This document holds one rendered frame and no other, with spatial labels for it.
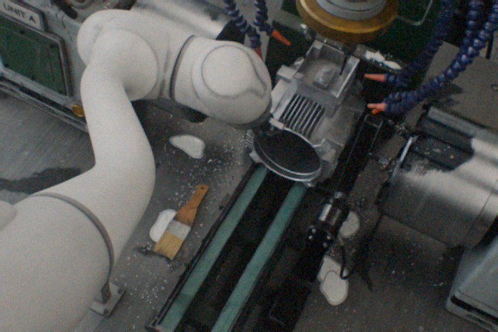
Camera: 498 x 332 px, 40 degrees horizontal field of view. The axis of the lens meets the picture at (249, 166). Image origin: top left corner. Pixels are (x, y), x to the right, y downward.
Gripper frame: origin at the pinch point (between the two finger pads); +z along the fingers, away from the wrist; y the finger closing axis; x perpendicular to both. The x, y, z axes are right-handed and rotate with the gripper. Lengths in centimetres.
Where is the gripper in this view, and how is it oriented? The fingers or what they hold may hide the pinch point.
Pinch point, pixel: (259, 126)
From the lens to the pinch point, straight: 130.5
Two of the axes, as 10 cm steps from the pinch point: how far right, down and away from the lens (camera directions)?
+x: -4.4, 9.0, -0.6
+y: -8.9, -4.3, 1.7
